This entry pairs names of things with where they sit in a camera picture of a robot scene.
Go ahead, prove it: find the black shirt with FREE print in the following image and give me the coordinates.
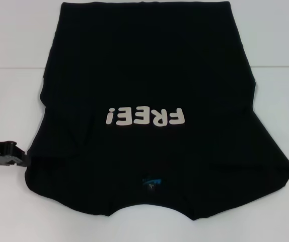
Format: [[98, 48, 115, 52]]
[[23, 1, 289, 221]]

